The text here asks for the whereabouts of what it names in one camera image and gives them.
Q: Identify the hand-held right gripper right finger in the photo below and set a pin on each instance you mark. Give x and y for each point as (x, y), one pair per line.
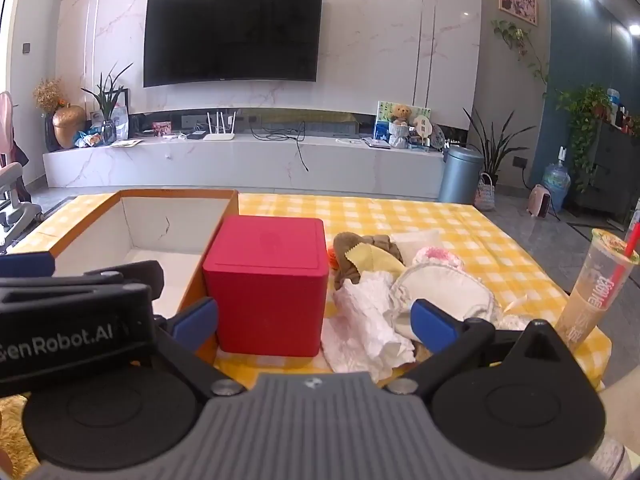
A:
(432, 327)

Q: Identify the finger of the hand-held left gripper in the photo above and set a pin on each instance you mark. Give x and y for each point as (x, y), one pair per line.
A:
(145, 280)
(25, 264)

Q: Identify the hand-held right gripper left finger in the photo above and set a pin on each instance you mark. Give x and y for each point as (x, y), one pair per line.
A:
(196, 324)

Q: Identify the orange-rimmed white box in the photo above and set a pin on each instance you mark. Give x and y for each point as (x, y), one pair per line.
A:
(150, 225)

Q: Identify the pile of trash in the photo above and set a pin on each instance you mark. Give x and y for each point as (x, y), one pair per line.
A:
(365, 320)

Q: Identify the white lace-edged pouch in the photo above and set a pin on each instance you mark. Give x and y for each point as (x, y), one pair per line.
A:
(440, 285)

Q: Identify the pink knitted item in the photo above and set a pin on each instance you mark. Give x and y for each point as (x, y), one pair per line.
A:
(437, 255)

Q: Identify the red square box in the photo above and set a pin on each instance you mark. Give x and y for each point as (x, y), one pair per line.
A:
(270, 290)

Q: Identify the pink swivel chair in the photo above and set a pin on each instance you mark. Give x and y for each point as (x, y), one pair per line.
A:
(12, 175)

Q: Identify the brown cloth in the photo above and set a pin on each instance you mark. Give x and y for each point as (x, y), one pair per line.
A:
(372, 241)

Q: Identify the yellow checkered tablecloth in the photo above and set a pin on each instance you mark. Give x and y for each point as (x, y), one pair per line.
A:
(400, 215)

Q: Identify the small orange item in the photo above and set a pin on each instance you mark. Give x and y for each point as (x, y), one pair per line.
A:
(332, 259)

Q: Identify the loose papers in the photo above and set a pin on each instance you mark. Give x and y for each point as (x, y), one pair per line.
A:
(126, 143)

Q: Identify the white marble television cabinet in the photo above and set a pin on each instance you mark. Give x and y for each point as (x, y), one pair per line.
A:
(225, 165)

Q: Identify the woven basket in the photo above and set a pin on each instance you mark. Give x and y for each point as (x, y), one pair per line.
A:
(485, 195)

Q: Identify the snack packets pile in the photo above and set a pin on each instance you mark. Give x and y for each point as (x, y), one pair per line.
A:
(91, 137)

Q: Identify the golden vase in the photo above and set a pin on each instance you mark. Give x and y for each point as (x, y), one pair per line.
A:
(67, 127)

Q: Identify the small pink box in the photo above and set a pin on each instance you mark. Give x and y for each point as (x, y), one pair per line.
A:
(162, 129)

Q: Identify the grey-blue trash can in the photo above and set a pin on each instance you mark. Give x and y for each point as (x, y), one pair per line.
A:
(460, 177)

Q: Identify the milk tea plastic cup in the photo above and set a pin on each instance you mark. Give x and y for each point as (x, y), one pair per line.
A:
(585, 305)

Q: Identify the clear plastic bottle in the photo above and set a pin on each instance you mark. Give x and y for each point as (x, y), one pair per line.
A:
(120, 122)

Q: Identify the white router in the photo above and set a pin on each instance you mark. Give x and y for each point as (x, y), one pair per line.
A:
(219, 136)

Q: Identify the small pink heater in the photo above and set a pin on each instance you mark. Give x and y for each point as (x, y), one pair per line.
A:
(540, 202)

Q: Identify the dried flower bunch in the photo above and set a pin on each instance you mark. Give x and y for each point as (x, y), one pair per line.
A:
(47, 95)

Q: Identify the green plant in glass vase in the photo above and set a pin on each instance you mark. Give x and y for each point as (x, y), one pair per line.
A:
(106, 100)

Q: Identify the blue water jug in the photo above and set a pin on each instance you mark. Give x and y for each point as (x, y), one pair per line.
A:
(556, 182)

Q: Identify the tall leafy floor plant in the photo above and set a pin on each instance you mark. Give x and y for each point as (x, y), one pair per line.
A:
(495, 147)

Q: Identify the flat tablet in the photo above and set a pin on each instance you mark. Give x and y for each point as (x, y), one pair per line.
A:
(377, 143)

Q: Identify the round white fan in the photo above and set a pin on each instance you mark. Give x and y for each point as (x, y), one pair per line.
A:
(422, 127)

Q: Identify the teddy bear bouquet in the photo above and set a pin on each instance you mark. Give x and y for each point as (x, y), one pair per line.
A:
(401, 127)

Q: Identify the red drinking straw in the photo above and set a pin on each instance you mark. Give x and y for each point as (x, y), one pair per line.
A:
(622, 257)

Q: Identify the dark sideboard cabinet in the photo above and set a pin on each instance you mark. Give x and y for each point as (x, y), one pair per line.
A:
(615, 170)

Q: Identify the potted bushy green plant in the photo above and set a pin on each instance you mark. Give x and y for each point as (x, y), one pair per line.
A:
(585, 110)

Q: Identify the hanging vine plant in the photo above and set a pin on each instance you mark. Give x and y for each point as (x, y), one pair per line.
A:
(517, 40)

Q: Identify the wall power outlet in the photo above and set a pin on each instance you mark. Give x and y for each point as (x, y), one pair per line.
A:
(520, 162)

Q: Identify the black wall television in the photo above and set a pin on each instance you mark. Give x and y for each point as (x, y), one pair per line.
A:
(232, 35)

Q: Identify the framed wall picture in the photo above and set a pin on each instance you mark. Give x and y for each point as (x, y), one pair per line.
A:
(518, 2)

